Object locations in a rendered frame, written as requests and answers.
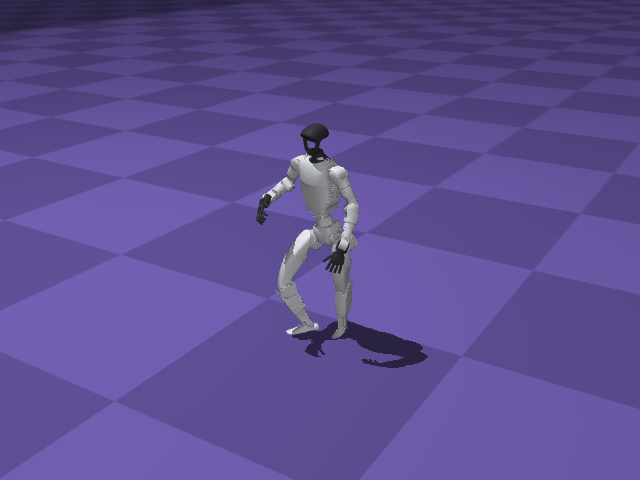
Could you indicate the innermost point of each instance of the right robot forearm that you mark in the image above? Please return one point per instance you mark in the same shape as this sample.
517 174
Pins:
276 192

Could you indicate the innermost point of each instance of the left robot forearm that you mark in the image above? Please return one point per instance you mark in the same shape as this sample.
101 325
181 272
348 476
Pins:
349 225

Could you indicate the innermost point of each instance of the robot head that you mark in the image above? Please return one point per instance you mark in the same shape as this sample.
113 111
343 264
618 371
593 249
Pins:
314 133

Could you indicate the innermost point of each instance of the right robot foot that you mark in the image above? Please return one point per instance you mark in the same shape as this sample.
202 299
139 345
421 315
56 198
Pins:
302 328

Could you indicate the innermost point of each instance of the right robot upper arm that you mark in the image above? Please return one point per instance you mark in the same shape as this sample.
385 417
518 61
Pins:
292 174

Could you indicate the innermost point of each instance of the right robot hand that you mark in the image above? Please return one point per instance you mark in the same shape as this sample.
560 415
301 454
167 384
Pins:
264 203

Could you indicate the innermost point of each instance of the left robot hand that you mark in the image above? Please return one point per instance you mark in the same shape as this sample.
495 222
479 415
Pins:
337 258

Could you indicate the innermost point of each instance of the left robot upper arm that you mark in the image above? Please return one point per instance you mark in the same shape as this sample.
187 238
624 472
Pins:
339 176

